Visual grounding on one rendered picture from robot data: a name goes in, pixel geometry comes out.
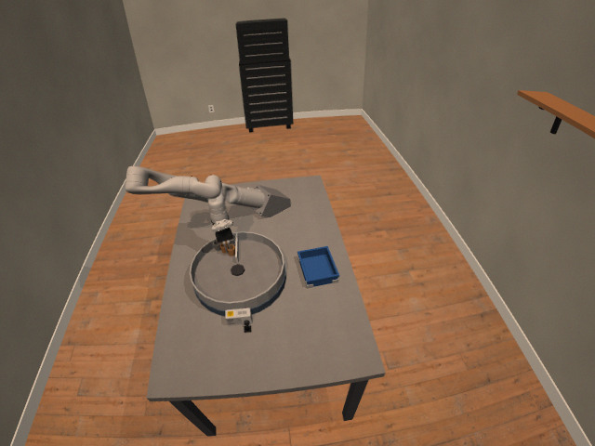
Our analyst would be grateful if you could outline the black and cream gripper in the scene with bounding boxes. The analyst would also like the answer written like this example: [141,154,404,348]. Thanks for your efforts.
[210,209,233,254]

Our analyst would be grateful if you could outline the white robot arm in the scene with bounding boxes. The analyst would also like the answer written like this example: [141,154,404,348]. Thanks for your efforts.
[126,166,265,215]

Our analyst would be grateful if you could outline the blue plastic tray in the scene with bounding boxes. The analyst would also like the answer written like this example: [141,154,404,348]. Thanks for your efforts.
[297,246,339,289]

